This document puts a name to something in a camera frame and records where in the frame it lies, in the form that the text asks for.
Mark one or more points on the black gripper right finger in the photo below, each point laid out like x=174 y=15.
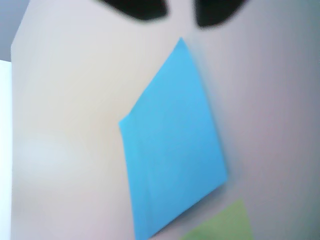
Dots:
x=215 y=11

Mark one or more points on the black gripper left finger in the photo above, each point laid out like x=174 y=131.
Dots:
x=140 y=8

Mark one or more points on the light blue paper square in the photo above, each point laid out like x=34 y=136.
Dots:
x=172 y=150

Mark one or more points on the green paper square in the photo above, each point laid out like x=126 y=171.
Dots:
x=225 y=225

